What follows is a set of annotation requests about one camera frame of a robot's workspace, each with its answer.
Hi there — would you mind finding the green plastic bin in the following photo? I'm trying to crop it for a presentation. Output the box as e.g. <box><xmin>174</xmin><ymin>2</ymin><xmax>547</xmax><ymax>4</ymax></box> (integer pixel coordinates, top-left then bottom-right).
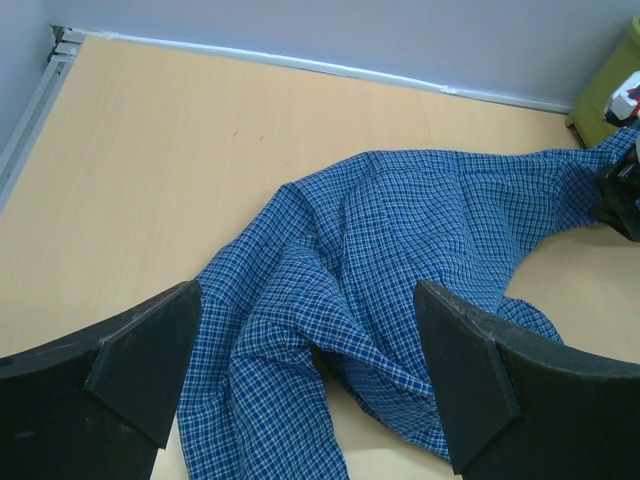
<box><xmin>565</xmin><ymin>14</ymin><xmax>639</xmax><ymax>147</ymax></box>

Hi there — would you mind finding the blue plaid long sleeve shirt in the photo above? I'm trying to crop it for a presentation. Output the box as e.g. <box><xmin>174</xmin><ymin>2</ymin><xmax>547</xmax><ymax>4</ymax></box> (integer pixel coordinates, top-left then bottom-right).
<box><xmin>177</xmin><ymin>128</ymin><xmax>636</xmax><ymax>479</ymax></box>

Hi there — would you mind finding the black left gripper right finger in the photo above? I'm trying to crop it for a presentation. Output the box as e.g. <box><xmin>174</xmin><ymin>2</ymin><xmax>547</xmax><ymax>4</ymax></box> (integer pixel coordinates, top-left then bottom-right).
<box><xmin>414</xmin><ymin>281</ymin><xmax>639</xmax><ymax>479</ymax></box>

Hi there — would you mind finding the white cloth in bin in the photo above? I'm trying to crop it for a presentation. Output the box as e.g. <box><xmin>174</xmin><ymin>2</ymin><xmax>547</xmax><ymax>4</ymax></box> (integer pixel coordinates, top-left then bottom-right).
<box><xmin>604</xmin><ymin>71</ymin><xmax>640</xmax><ymax>128</ymax></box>

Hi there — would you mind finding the aluminium table frame rail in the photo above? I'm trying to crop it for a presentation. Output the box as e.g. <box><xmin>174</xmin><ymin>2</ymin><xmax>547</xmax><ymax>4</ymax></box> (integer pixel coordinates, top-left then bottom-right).
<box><xmin>1</xmin><ymin>26</ymin><xmax>85</xmax><ymax>210</ymax></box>

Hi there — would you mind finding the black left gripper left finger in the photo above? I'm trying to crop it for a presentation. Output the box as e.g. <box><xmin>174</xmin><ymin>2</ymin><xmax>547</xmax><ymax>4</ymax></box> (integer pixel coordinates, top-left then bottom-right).
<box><xmin>1</xmin><ymin>280</ymin><xmax>201</xmax><ymax>479</ymax></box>

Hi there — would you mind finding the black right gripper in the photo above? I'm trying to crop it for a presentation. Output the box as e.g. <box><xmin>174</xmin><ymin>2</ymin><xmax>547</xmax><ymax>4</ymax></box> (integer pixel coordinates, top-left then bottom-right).
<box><xmin>590</xmin><ymin>145</ymin><xmax>639</xmax><ymax>242</ymax></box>

